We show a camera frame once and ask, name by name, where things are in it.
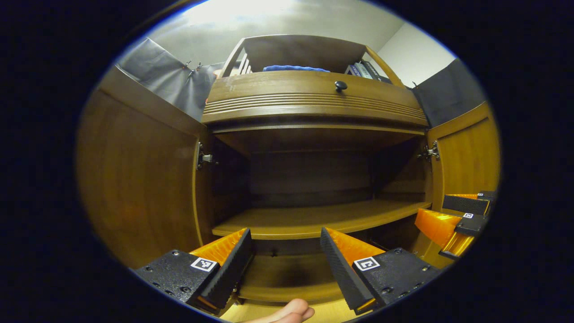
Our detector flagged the black shelf book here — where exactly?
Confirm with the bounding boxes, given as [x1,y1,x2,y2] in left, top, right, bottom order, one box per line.
[361,61,391,83]

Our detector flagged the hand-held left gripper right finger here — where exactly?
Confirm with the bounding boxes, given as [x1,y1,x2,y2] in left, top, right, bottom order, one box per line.
[321,227,442,316]

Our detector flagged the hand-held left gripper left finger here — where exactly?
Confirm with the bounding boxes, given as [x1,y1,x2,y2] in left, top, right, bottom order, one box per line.
[135,228,256,315]

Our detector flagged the black backdrop cloth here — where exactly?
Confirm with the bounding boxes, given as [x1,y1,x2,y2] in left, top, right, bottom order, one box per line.
[119,37,487,128]

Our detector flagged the wooden shoe cabinet door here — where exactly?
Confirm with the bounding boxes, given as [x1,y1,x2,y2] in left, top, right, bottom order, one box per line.
[410,101,500,270]
[76,65,211,270]

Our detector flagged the wooden double-door shoe cabinet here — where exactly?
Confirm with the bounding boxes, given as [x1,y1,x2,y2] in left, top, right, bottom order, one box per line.
[76,35,500,303]

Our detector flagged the folded blue cloth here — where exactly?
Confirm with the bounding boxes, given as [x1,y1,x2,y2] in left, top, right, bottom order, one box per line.
[263,65,330,73]

